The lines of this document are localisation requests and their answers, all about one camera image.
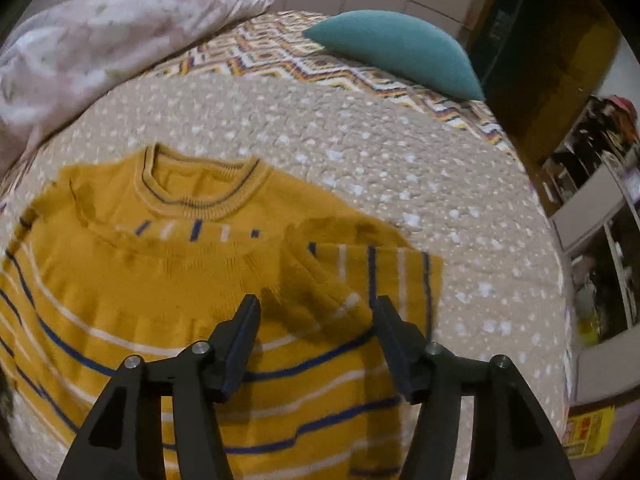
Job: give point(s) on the beige quilted bedspread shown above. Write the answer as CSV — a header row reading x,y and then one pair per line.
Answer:
x,y
390,170

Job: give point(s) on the wooden door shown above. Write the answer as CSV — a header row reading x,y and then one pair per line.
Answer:
x,y
550,60

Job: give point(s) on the yellow striped sweater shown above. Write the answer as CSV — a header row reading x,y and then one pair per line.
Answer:
x,y
175,285

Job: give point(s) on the yellow packet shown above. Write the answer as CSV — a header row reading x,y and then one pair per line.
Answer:
x,y
590,431

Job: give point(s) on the white shelf unit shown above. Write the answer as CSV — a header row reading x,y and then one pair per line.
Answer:
x,y
600,240

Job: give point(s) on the pile of colourful clothes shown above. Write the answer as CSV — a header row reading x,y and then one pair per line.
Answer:
x,y
620,115

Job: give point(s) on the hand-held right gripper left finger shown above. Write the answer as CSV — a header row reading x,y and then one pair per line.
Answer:
x,y
240,345

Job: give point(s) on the pink floral duvet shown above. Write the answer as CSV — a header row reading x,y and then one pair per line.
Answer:
x,y
100,50

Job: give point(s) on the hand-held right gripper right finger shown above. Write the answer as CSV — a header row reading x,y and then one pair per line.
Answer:
x,y
395,347

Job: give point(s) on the teal pillow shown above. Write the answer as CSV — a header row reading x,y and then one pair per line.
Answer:
x,y
400,45

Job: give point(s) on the dark shoe rack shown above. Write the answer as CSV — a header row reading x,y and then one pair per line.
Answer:
x,y
580,155

